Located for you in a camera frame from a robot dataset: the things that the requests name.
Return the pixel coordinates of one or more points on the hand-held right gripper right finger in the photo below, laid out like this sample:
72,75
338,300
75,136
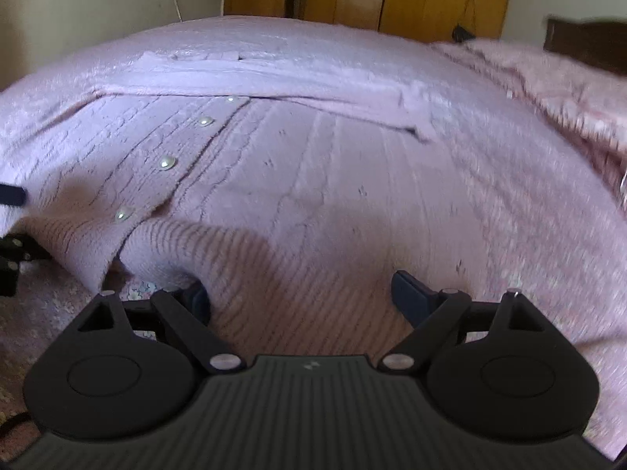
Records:
409,294

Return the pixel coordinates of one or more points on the black hanging handbag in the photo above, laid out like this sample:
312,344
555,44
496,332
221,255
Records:
463,34

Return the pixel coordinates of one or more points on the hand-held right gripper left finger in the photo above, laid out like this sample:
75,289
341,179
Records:
198,299

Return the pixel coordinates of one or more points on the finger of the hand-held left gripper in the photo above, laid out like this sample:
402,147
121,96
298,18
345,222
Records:
10,254
11,195

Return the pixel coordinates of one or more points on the pink floral bedspread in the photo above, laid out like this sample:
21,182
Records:
245,29

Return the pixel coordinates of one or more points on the thin metal stick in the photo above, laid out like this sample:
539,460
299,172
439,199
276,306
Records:
175,2

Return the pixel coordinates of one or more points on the pink quilted blanket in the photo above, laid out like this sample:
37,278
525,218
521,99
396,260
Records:
563,88

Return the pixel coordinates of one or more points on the pink knit cardigan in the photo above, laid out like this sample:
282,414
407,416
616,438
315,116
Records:
313,181

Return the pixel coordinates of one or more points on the dark wooden headboard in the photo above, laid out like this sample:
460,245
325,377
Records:
588,44

